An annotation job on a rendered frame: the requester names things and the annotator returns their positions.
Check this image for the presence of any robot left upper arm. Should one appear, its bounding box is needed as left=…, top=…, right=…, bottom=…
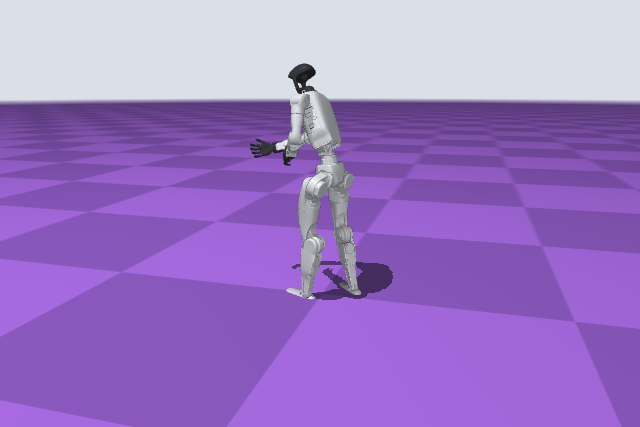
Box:
left=290, top=94, right=310, bottom=145

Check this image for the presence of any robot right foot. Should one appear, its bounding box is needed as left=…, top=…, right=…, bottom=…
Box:
left=339, top=282, right=362, bottom=295

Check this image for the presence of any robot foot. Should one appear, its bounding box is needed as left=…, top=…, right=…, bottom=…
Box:
left=339, top=282, right=362, bottom=295
left=286, top=288, right=316, bottom=299

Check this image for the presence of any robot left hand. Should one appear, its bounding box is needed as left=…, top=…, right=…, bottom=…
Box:
left=283, top=146, right=295, bottom=166

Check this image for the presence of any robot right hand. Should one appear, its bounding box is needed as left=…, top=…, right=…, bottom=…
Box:
left=250, top=138, right=284, bottom=158

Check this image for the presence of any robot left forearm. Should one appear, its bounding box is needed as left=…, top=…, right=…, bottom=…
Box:
left=286, top=132, right=300, bottom=157

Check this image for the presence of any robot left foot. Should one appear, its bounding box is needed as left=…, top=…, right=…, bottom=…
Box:
left=286, top=288, right=316, bottom=299

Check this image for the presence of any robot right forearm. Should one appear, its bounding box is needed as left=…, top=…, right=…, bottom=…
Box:
left=275, top=132, right=305, bottom=151

